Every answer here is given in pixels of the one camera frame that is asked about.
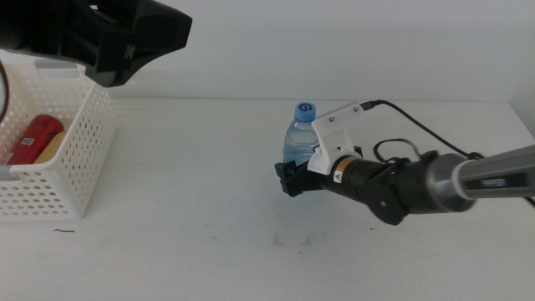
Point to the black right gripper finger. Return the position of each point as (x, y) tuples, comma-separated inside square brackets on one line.
[(282, 169), (299, 182)]

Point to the yellow tea bottle white cap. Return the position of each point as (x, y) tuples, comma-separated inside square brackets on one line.
[(52, 149)]

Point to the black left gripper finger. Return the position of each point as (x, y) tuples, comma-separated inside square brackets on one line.
[(113, 10), (154, 33)]

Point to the clear water bottle blue cap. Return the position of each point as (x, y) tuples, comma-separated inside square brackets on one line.
[(300, 140)]

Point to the grey tape strip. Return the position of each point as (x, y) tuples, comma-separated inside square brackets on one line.
[(4, 172), (56, 66)]

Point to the white perforated plastic basket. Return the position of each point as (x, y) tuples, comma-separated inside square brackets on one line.
[(85, 142)]

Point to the thin black thread scrap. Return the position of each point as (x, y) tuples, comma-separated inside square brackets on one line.
[(64, 230)]

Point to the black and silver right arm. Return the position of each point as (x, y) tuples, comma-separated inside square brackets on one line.
[(493, 180)]

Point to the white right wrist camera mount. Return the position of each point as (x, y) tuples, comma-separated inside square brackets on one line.
[(334, 134)]

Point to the red soda can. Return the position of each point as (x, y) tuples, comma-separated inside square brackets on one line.
[(35, 138)]

